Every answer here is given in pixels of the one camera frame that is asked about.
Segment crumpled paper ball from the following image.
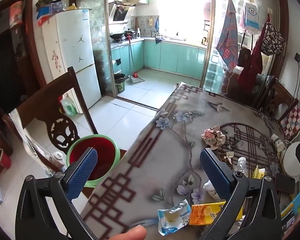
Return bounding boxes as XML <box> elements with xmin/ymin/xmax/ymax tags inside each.
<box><xmin>201</xmin><ymin>126</ymin><xmax>227</xmax><ymax>150</ymax></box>

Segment white refrigerator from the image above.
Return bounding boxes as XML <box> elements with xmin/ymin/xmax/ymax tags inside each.
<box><xmin>41</xmin><ymin>9</ymin><xmax>102</xmax><ymax>114</ymax></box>

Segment crumpled white wrapper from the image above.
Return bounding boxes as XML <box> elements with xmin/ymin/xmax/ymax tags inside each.
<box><xmin>204</xmin><ymin>180</ymin><xmax>219</xmax><ymax>198</ymax></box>

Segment red cup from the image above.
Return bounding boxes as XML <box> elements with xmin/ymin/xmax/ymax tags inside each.
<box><xmin>0</xmin><ymin>148</ymin><xmax>12</xmax><ymax>169</ymax></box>

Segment brown wooden chair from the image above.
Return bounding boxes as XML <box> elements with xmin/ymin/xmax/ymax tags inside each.
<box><xmin>256</xmin><ymin>76</ymin><xmax>299</xmax><ymax>120</ymax></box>

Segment black wok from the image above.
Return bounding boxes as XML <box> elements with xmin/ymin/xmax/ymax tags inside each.
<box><xmin>109</xmin><ymin>32</ymin><xmax>124</xmax><ymax>42</ymax></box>

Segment white plastic bag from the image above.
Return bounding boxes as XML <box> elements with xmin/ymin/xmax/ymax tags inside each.
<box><xmin>9</xmin><ymin>109</ymin><xmax>65</xmax><ymax>178</ymax></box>

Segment white labelled bottle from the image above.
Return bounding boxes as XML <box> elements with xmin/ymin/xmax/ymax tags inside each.
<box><xmin>270</xmin><ymin>134</ymin><xmax>284</xmax><ymax>152</ymax></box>

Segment blue white wrapper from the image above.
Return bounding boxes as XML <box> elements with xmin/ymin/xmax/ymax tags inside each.
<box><xmin>157</xmin><ymin>199</ymin><xmax>192</xmax><ymax>236</ymax></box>

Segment light blue plastic case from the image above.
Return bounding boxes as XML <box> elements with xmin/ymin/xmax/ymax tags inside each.
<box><xmin>281</xmin><ymin>187</ymin><xmax>300</xmax><ymax>230</ymax></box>

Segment clear plastic bottle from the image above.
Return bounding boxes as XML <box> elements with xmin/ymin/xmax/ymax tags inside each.
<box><xmin>234</xmin><ymin>157</ymin><xmax>248</xmax><ymax>174</ymax></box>

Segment black wall charger with cable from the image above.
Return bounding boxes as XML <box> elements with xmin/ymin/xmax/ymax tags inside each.
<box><xmin>293</xmin><ymin>52</ymin><xmax>300</xmax><ymax>100</ymax></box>

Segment black kitchen trash bin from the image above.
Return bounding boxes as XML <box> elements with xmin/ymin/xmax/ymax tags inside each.
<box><xmin>114</xmin><ymin>73</ymin><xmax>126</xmax><ymax>93</ymax></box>

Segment red door ornament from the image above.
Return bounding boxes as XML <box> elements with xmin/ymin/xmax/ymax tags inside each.
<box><xmin>9</xmin><ymin>1</ymin><xmax>24</xmax><ymax>28</ymax></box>

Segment white jar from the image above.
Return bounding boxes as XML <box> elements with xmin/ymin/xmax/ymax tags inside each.
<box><xmin>50</xmin><ymin>151</ymin><xmax>65</xmax><ymax>170</ymax></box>

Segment red garment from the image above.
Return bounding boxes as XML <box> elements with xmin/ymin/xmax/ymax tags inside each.
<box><xmin>237</xmin><ymin>36</ymin><xmax>263</xmax><ymax>92</ymax></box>

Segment range hood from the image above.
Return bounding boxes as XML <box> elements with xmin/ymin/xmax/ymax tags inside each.
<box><xmin>108</xmin><ymin>1</ymin><xmax>136</xmax><ymax>25</ymax></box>

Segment plaid cloth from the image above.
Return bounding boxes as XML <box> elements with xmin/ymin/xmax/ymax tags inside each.
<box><xmin>216</xmin><ymin>0</ymin><xmax>238</xmax><ymax>73</ymax></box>

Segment wall calendar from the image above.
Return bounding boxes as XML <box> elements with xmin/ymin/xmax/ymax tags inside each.
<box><xmin>242</xmin><ymin>0</ymin><xmax>260</xmax><ymax>29</ymax></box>

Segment teal lower kitchen cabinets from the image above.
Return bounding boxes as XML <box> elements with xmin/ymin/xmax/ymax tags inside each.
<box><xmin>111</xmin><ymin>39</ymin><xmax>207</xmax><ymax>79</ymax></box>

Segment pile of bags on refrigerator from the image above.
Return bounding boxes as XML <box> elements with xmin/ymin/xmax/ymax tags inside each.
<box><xmin>36</xmin><ymin>0</ymin><xmax>78</xmax><ymax>25</ymax></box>

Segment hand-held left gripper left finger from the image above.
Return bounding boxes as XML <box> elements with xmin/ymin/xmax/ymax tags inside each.
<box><xmin>15</xmin><ymin>147</ymin><xmax>98</xmax><ymax>240</ymax></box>

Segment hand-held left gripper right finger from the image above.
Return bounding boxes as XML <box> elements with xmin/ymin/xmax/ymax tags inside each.
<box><xmin>199</xmin><ymin>148</ymin><xmax>283</xmax><ymax>240</ymax></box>

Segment glass sliding door panel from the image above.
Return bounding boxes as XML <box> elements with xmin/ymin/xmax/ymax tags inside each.
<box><xmin>76</xmin><ymin>0</ymin><xmax>118</xmax><ymax>98</ymax></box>

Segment yellow paper packet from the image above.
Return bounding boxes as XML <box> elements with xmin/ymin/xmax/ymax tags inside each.
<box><xmin>252</xmin><ymin>165</ymin><xmax>265</xmax><ymax>179</ymax></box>

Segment brown snack wrapper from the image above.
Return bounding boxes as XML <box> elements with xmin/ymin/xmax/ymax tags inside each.
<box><xmin>215</xmin><ymin>151</ymin><xmax>234</xmax><ymax>165</ymax></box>

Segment person's left hand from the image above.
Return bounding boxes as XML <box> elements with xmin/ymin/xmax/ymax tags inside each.
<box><xmin>105</xmin><ymin>225</ymin><xmax>147</xmax><ymax>240</ymax></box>

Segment dark carved wooden chair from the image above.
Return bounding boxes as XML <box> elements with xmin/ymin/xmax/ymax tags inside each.
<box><xmin>9</xmin><ymin>67</ymin><xmax>100</xmax><ymax>173</ymax></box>

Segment orange yellow snack packet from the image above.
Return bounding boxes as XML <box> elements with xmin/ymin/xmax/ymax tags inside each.
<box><xmin>189</xmin><ymin>201</ymin><xmax>227</xmax><ymax>227</ymax></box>

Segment smartphone in dark red case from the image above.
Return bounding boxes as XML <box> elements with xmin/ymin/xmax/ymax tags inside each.
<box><xmin>275</xmin><ymin>173</ymin><xmax>296</xmax><ymax>194</ymax></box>

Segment floral tablecloth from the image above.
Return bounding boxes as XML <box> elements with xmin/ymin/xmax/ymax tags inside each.
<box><xmin>80</xmin><ymin>81</ymin><xmax>300</xmax><ymax>240</ymax></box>

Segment checkered seat cushion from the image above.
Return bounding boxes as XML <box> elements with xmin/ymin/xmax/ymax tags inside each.
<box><xmin>280</xmin><ymin>97</ymin><xmax>300</xmax><ymax>140</ymax></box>

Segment black white patterned bag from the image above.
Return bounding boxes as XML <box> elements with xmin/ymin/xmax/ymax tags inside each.
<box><xmin>260</xmin><ymin>22</ymin><xmax>286</xmax><ymax>55</ymax></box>

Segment green detergent bottle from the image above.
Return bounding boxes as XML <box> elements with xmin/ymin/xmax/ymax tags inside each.
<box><xmin>60</xmin><ymin>96</ymin><xmax>77</xmax><ymax>117</ymax></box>

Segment green basin with red inside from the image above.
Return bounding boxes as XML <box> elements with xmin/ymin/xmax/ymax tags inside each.
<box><xmin>66</xmin><ymin>135</ymin><xmax>120</xmax><ymax>188</ymax></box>

